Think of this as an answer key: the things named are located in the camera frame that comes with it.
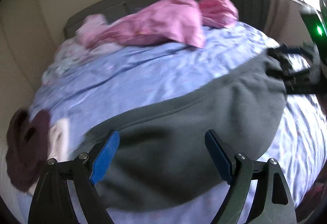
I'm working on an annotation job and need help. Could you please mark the floral pastel pillow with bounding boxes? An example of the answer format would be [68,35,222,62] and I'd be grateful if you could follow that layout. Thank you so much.
[41,40,103,84]

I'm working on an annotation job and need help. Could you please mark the grey sweatpants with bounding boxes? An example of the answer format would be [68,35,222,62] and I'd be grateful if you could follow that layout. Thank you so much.
[78,49,289,212]

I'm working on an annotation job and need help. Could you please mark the white louvered closet doors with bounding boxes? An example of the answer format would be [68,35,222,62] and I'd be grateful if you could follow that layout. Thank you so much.
[0,0,59,122]

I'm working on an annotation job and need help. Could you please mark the white folded garment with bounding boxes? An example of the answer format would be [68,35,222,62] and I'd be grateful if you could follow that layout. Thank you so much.
[48,118,69,162]

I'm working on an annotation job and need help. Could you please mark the maroon folded garment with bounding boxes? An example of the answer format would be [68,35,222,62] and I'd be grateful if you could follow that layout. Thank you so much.
[6,109,50,193]

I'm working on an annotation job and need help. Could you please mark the blue floral bedspread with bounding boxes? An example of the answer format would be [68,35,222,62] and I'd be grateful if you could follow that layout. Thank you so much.
[15,20,327,224]

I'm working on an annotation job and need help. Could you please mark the pink crumpled blanket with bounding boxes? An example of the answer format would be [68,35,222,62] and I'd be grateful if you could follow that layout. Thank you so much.
[75,0,238,48]

